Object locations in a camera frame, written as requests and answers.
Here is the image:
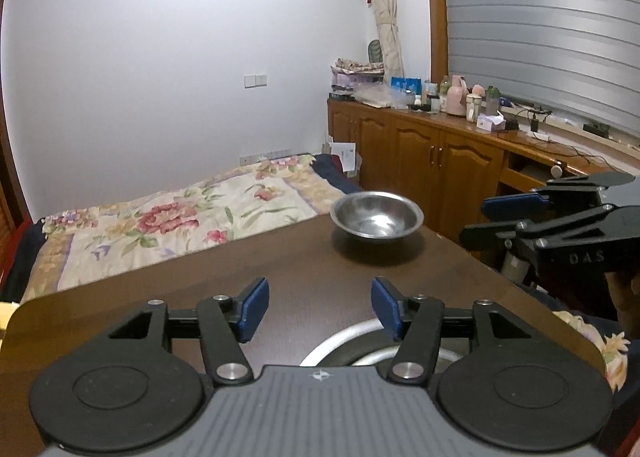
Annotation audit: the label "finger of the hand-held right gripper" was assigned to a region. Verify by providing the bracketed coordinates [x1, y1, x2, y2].
[481, 172, 636, 223]
[458, 205, 640, 253]

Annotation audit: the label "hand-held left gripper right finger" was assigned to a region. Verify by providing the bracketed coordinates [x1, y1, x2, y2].
[371, 277, 533, 384]

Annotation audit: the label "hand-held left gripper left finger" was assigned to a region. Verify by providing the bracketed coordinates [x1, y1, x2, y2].
[107, 277, 271, 386]

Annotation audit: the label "white floral square plate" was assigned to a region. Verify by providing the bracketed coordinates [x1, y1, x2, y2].
[299, 317, 451, 368]

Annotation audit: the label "large steel bowl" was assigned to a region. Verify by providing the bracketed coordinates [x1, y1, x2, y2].
[330, 191, 424, 241]

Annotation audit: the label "floral cushion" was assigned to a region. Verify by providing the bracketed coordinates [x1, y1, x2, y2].
[552, 311, 632, 390]

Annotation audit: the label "white tissue box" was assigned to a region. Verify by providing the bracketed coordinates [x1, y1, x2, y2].
[476, 113, 507, 132]

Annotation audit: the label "wooden cabinet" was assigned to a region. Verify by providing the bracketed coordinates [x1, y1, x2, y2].
[327, 98, 640, 258]

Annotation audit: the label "pink bottle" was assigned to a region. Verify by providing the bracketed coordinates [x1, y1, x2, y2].
[446, 74, 470, 116]

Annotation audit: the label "floral bed blanket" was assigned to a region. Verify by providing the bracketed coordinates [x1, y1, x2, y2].
[22, 153, 351, 303]

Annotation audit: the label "white paper bag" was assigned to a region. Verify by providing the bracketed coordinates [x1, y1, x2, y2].
[325, 140, 359, 173]

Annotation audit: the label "clear plastic bags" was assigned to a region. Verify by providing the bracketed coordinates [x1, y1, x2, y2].
[355, 84, 416, 109]

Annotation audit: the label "grey window blind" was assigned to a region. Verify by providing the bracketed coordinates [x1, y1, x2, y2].
[440, 0, 640, 138]

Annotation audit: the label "stack of folded cloths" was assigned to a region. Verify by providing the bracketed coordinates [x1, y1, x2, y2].
[330, 57, 386, 93]

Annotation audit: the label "cream patterned curtain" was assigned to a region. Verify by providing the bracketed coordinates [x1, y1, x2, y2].
[357, 0, 406, 83]

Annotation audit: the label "wooden louvered door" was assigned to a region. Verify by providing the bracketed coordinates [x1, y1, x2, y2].
[0, 0, 33, 228]

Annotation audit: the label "wall outlet strip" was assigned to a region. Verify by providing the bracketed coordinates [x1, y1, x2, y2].
[240, 148, 292, 165]

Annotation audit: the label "wooden window frame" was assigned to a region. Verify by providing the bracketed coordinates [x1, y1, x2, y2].
[422, 0, 451, 83]

